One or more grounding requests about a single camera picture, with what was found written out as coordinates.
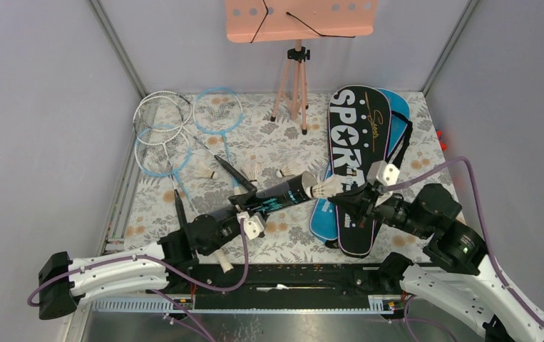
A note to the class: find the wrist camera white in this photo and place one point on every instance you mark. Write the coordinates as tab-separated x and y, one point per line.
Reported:
253	224
383	172

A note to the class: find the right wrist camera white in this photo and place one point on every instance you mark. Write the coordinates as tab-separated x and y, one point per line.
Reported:
383	172

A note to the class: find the blue racket bag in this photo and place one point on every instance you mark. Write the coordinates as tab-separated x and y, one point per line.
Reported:
323	223

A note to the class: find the white racket black grip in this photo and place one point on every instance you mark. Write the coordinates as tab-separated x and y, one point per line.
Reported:
234	174

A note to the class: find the blue racket white grip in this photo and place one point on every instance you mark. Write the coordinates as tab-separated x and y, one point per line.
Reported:
217	111

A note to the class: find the white shuttlecock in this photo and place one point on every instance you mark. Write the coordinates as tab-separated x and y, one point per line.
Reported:
290	169
252	172
327	188
203	170

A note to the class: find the floral table mat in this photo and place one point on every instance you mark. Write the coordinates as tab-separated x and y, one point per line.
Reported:
272	145

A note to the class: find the white racket rear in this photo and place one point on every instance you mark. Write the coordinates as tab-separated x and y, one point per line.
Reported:
161	108

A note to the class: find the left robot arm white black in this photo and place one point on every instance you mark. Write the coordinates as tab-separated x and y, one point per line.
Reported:
66	283

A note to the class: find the black shuttlecock tube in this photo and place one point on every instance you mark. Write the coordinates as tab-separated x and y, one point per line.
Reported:
286	194

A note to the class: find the pink music stand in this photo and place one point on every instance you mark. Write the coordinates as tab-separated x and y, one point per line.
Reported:
297	21

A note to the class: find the blue racket lower left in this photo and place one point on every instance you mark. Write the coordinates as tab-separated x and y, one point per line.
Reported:
161	151

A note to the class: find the black sport racket bag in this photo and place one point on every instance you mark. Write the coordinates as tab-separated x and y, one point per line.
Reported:
359	124

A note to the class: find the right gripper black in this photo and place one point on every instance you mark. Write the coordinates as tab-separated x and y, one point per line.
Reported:
356	199

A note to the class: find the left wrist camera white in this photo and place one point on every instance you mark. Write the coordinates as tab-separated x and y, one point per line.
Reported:
253	224

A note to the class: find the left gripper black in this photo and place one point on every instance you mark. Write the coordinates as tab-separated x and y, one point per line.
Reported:
238	205

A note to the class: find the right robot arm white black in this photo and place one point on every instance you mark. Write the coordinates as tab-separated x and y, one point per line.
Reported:
476	292

